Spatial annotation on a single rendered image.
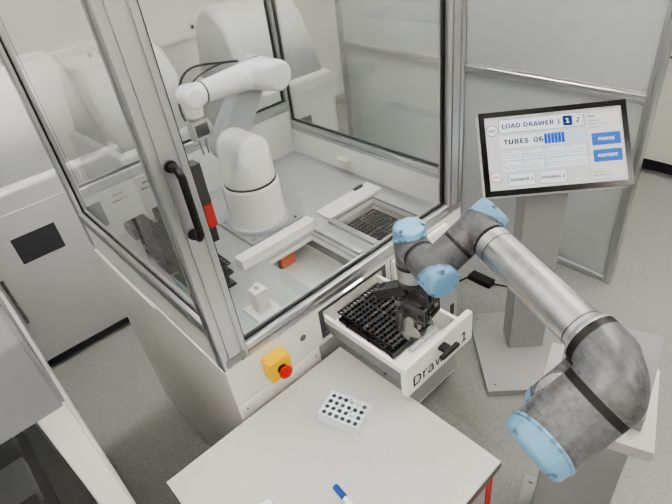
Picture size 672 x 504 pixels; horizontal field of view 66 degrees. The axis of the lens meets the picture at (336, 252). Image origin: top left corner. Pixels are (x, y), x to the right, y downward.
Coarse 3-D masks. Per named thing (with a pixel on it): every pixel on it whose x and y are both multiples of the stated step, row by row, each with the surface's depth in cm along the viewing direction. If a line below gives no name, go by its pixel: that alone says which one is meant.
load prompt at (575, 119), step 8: (576, 112) 184; (504, 120) 187; (512, 120) 186; (520, 120) 186; (528, 120) 186; (536, 120) 185; (544, 120) 185; (552, 120) 185; (560, 120) 185; (568, 120) 184; (576, 120) 184; (504, 128) 186; (512, 128) 186; (520, 128) 186; (528, 128) 186; (536, 128) 185; (544, 128) 185; (552, 128) 185
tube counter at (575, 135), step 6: (546, 132) 185; (552, 132) 185; (558, 132) 184; (564, 132) 184; (570, 132) 184; (576, 132) 184; (582, 132) 184; (534, 138) 185; (540, 138) 185; (546, 138) 185; (552, 138) 184; (558, 138) 184; (564, 138) 184; (570, 138) 184; (576, 138) 184; (582, 138) 183; (534, 144) 185; (540, 144) 185
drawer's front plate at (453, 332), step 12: (468, 312) 145; (456, 324) 141; (468, 324) 146; (444, 336) 139; (456, 336) 144; (468, 336) 149; (432, 348) 136; (408, 360) 133; (420, 360) 134; (432, 360) 139; (444, 360) 144; (408, 372) 132; (420, 372) 137; (432, 372) 142; (408, 384) 135; (420, 384) 140; (408, 396) 137
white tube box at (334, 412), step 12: (336, 396) 143; (348, 396) 142; (324, 408) 140; (336, 408) 140; (348, 408) 141; (360, 408) 139; (324, 420) 140; (336, 420) 136; (348, 420) 137; (360, 420) 136; (348, 432) 137; (360, 432) 136
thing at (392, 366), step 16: (368, 288) 168; (336, 304) 159; (336, 320) 162; (448, 320) 150; (336, 336) 155; (352, 336) 147; (432, 336) 151; (368, 352) 144; (384, 352) 149; (400, 352) 148; (416, 352) 147; (384, 368) 142; (400, 368) 136
